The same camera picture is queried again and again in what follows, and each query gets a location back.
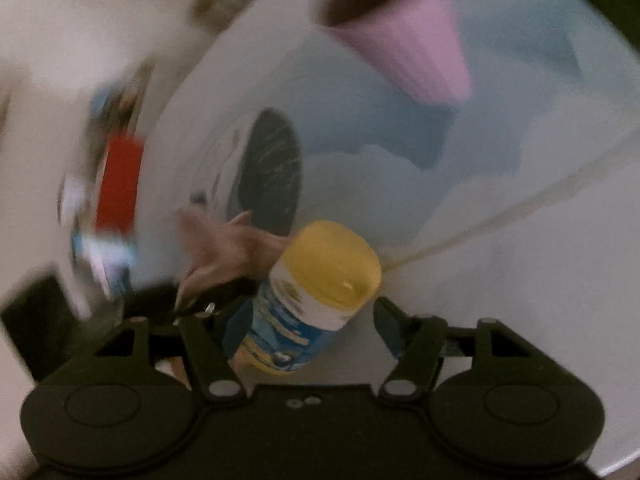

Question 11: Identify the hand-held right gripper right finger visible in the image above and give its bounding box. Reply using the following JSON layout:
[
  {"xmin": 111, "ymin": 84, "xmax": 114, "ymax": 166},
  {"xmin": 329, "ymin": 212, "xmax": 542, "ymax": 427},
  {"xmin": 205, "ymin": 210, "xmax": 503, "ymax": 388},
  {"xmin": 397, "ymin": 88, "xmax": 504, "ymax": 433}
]
[{"xmin": 373, "ymin": 296, "xmax": 534, "ymax": 404}]

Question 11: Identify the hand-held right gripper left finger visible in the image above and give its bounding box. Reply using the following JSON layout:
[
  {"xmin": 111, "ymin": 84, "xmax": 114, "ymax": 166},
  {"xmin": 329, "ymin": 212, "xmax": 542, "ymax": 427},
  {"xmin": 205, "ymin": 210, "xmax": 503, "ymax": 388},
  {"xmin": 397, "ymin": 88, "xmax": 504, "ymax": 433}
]
[{"xmin": 94, "ymin": 296, "xmax": 257, "ymax": 403}]

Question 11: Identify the yellow-lid wipes canister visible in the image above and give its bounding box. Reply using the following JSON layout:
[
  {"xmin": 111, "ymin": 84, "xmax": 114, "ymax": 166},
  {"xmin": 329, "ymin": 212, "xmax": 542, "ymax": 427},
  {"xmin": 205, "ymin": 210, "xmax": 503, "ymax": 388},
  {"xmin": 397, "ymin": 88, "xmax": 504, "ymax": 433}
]
[{"xmin": 223, "ymin": 220, "xmax": 384, "ymax": 376}]

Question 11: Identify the light blue plastic container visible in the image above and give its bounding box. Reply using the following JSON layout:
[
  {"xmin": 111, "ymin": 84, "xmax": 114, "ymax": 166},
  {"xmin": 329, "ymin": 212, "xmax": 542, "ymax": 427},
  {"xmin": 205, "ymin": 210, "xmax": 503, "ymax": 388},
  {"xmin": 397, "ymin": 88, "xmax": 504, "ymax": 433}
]
[{"xmin": 134, "ymin": 0, "xmax": 640, "ymax": 281}]

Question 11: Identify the person's left hand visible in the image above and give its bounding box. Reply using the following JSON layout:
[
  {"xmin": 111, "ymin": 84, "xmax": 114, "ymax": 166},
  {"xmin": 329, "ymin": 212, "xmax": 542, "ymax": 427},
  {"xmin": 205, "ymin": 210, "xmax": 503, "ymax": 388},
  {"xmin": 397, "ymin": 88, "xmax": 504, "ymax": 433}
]
[{"xmin": 174, "ymin": 210, "xmax": 292, "ymax": 312}]

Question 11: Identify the colourful packet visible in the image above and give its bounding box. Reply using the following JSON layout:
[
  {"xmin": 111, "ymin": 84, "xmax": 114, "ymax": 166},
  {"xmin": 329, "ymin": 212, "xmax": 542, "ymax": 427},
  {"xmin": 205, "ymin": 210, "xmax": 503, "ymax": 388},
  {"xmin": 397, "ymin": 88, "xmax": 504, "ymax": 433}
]
[{"xmin": 70, "ymin": 230, "xmax": 140, "ymax": 307}]

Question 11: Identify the red box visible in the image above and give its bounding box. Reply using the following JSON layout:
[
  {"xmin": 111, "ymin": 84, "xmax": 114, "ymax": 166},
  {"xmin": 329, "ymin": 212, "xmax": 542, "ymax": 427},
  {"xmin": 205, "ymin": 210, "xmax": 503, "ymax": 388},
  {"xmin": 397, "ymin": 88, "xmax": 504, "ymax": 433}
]
[{"xmin": 94, "ymin": 132, "xmax": 145, "ymax": 235}]

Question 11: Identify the black flat object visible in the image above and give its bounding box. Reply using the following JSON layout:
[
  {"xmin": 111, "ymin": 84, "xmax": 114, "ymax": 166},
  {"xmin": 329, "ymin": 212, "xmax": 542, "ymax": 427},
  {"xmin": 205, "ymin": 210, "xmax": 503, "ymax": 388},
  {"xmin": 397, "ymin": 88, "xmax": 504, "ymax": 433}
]
[{"xmin": 0, "ymin": 270, "xmax": 79, "ymax": 382}]

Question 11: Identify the dark round bowl white rim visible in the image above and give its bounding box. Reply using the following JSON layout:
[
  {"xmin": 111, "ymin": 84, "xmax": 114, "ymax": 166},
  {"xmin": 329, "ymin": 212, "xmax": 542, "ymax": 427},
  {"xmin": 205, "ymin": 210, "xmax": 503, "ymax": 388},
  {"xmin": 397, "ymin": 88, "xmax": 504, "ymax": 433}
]
[{"xmin": 196, "ymin": 107, "xmax": 306, "ymax": 241}]

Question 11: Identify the pink ribbed cup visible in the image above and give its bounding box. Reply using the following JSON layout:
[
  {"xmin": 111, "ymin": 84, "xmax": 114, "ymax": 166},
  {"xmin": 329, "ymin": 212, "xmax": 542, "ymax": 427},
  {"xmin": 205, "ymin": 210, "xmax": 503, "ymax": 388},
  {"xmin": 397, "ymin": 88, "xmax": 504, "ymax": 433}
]
[{"xmin": 314, "ymin": 0, "xmax": 474, "ymax": 109}]

